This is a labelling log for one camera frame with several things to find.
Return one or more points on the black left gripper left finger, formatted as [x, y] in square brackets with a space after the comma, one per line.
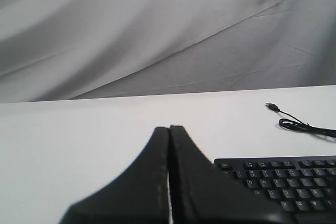
[138, 195]

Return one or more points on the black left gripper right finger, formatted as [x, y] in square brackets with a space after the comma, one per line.
[201, 193]

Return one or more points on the black acer keyboard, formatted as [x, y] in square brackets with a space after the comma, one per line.
[303, 186]

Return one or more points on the grey backdrop cloth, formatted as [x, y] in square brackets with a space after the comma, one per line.
[80, 49]

